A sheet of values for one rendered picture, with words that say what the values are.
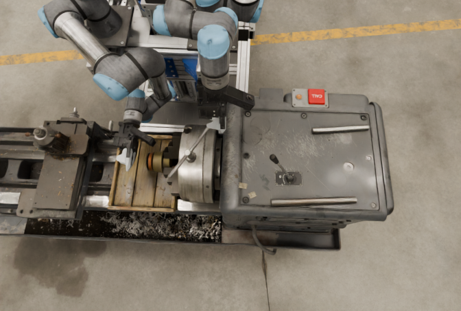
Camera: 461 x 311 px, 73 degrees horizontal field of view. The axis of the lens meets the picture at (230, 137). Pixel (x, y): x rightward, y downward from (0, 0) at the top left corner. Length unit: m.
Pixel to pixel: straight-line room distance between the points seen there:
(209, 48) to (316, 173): 0.59
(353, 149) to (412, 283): 1.56
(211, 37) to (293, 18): 2.36
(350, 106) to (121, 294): 1.90
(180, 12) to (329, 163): 0.69
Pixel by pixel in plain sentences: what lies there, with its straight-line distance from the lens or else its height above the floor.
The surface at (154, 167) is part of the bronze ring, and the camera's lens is 1.29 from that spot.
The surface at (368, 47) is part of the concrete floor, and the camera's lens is 3.07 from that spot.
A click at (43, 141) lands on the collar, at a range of 1.47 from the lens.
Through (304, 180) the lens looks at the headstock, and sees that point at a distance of 1.11.
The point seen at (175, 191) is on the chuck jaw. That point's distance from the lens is 1.24.
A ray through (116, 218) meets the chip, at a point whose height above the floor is 0.54.
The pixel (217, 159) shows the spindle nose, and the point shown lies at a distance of 1.18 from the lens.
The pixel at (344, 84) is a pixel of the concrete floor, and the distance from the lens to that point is 2.81.
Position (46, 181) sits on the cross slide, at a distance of 1.61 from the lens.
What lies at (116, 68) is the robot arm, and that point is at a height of 1.42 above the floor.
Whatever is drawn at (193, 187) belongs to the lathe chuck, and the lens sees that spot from 1.17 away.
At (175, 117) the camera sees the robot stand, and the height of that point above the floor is 0.21.
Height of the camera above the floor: 2.32
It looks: 70 degrees down
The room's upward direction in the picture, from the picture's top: 3 degrees counter-clockwise
